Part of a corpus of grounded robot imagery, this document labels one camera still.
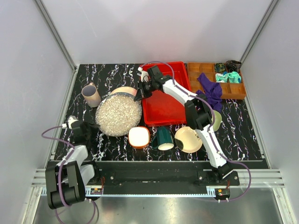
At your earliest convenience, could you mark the red plastic bin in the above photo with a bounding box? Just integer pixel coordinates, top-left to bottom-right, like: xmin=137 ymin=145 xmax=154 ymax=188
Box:
xmin=142 ymin=62 xmax=191 ymax=127

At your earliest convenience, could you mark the pink cream round plate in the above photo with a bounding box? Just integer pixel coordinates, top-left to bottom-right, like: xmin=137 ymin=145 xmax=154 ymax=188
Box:
xmin=111 ymin=86 xmax=137 ymax=97

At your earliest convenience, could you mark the green panda square dish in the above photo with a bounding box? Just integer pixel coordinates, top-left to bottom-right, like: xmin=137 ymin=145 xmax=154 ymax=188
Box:
xmin=213 ymin=110 xmax=222 ymax=132

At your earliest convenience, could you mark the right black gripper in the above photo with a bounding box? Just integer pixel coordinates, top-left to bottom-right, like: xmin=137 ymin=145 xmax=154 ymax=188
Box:
xmin=135 ymin=80 xmax=156 ymax=102

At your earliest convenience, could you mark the brown dark rolled sock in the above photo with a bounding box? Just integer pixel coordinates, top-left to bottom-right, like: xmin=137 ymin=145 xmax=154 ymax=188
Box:
xmin=225 ymin=60 xmax=242 ymax=73

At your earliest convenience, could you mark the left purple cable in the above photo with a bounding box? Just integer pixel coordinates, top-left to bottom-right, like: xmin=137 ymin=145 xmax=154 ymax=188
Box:
xmin=41 ymin=125 xmax=97 ymax=224

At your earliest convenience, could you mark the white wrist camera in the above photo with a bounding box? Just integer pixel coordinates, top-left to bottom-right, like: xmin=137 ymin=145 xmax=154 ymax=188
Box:
xmin=62 ymin=115 xmax=78 ymax=130
xmin=138 ymin=67 xmax=150 ymax=82

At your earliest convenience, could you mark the dark patterned sock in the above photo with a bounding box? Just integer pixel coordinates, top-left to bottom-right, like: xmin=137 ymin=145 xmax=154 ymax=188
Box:
xmin=214 ymin=63 xmax=227 ymax=73

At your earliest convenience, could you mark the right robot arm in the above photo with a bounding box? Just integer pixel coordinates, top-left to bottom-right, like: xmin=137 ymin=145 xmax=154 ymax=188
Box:
xmin=134 ymin=65 xmax=233 ymax=185

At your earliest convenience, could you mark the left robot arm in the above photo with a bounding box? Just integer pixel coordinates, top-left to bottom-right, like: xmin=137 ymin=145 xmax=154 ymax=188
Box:
xmin=42 ymin=116 xmax=101 ymax=210

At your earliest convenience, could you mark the aluminium frame rail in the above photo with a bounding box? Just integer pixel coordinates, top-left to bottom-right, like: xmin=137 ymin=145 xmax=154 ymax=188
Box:
xmin=33 ymin=0 xmax=77 ymax=71

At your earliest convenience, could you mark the iridescent pink cup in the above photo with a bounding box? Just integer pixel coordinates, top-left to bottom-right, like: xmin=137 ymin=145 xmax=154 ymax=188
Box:
xmin=81 ymin=83 xmax=101 ymax=108

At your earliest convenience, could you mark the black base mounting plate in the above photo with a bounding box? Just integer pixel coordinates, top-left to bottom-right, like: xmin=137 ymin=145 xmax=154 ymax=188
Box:
xmin=91 ymin=161 xmax=240 ymax=197

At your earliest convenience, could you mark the orange white square bowl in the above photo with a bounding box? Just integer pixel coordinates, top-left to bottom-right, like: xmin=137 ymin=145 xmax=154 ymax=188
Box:
xmin=128 ymin=126 xmax=150 ymax=149

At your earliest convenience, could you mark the purple cloth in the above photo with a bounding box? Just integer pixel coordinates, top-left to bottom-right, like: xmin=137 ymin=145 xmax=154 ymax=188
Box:
xmin=197 ymin=73 xmax=222 ymax=112

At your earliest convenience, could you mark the wooden compartment organizer tray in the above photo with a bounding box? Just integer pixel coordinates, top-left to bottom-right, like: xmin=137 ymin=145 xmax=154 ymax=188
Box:
xmin=186 ymin=62 xmax=247 ymax=100

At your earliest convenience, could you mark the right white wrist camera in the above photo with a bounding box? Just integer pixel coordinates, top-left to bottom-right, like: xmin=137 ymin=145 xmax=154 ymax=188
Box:
xmin=138 ymin=67 xmax=150 ymax=82

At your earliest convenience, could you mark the speckled grey large plate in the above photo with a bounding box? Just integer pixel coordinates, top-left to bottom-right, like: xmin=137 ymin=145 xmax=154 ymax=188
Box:
xmin=95 ymin=92 xmax=142 ymax=137

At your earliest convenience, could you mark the dark green mug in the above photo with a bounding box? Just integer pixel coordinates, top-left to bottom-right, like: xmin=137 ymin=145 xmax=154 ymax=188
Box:
xmin=151 ymin=126 xmax=174 ymax=151

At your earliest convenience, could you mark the mint green sock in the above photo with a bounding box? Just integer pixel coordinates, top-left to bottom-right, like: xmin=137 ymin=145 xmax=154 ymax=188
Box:
xmin=228 ymin=71 xmax=242 ymax=84

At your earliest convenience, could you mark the white mint sock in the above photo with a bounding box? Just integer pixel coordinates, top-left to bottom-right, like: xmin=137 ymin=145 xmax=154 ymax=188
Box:
xmin=215 ymin=72 xmax=228 ymax=83

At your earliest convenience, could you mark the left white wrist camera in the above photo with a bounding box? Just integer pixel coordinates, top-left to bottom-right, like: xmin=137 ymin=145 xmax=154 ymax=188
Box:
xmin=62 ymin=115 xmax=78 ymax=130

